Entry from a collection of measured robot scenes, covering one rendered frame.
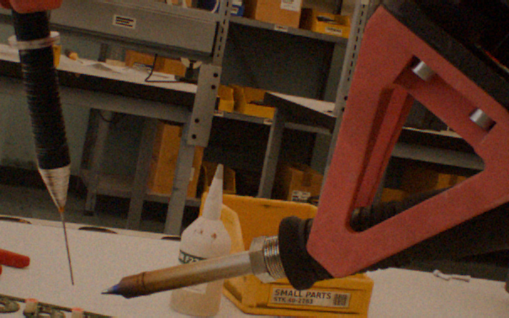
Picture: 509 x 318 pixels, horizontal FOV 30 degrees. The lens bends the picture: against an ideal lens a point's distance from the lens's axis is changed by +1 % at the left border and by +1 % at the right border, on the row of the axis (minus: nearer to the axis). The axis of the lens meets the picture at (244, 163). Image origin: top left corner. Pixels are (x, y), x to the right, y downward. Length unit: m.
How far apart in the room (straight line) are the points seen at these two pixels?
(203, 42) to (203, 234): 2.07
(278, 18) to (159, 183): 0.96
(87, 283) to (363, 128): 0.41
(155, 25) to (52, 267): 1.99
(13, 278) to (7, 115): 4.12
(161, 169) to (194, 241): 3.83
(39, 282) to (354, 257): 0.39
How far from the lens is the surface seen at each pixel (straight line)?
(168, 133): 4.43
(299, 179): 4.60
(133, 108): 2.72
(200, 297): 0.62
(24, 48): 0.31
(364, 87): 0.27
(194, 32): 2.67
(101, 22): 2.62
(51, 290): 0.64
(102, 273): 0.69
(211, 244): 0.61
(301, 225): 0.31
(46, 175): 0.32
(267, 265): 0.31
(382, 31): 0.27
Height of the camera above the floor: 0.94
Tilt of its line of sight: 8 degrees down
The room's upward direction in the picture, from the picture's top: 11 degrees clockwise
